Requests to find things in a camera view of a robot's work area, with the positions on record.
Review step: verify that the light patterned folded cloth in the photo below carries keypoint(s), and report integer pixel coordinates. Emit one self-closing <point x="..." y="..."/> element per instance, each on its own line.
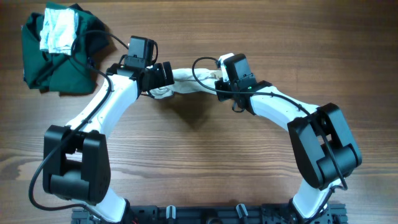
<point x="59" y="31"/>

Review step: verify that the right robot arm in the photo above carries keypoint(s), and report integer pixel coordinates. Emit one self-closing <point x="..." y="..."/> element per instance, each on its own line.
<point x="324" y="147"/>

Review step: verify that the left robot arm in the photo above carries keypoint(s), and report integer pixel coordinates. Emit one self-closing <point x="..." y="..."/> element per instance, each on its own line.
<point x="76" y="164"/>

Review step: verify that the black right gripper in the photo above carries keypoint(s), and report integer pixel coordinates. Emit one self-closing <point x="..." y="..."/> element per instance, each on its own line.
<point x="222" y="96"/>

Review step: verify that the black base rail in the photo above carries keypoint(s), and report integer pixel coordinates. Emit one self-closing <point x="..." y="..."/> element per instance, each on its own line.
<point x="266" y="213"/>

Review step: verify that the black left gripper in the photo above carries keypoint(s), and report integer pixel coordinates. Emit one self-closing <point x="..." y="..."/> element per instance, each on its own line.
<point x="160" y="81"/>

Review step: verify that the white tan green shirt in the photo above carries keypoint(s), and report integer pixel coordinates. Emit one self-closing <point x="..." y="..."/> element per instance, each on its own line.
<point x="184" y="82"/>

